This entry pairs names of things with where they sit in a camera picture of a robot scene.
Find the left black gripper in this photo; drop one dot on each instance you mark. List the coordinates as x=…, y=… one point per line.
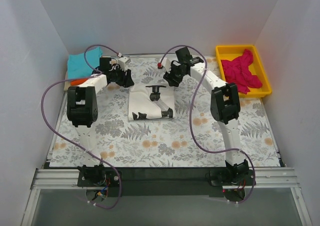
x=126, y=78

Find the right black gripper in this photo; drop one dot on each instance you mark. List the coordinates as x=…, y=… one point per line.
x=170, y=76

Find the white t shirt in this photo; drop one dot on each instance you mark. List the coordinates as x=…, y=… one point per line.
x=151, y=102

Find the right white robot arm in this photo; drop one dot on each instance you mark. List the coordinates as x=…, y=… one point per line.
x=224, y=106

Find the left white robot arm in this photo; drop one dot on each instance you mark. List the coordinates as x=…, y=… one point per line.
x=82, y=111

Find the folded teal t shirt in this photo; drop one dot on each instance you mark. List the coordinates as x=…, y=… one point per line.
x=82, y=65

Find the folded orange t shirt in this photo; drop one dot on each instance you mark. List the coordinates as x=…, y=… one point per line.
x=78, y=82

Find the folded beige t shirt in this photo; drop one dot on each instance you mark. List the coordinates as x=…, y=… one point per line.
x=67, y=82

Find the magenta t shirt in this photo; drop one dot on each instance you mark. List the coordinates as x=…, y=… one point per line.
x=237, y=71

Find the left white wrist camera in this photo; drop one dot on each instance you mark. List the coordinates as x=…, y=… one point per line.
x=123, y=62

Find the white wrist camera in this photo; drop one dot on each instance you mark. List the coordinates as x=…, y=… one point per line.
x=123, y=62
x=164, y=63

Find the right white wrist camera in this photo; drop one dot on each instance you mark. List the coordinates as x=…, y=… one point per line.
x=164, y=63

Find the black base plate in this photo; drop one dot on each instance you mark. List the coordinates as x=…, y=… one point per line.
x=167, y=181

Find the aluminium frame rail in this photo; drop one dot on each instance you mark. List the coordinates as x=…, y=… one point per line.
x=167, y=196

